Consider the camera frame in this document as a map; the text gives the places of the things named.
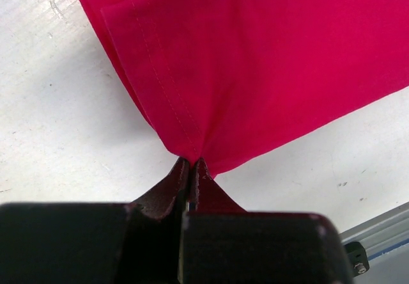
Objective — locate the magenta t shirt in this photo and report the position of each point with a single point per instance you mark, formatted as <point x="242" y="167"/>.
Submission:
<point x="229" y="80"/>

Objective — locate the front aluminium rail frame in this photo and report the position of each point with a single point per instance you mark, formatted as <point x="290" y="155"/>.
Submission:
<point x="375" y="238"/>

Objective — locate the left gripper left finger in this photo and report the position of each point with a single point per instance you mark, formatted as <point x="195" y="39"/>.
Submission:
<point x="131" y="242"/>

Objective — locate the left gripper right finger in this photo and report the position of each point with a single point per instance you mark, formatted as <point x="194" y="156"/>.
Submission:
<point x="223" y="243"/>

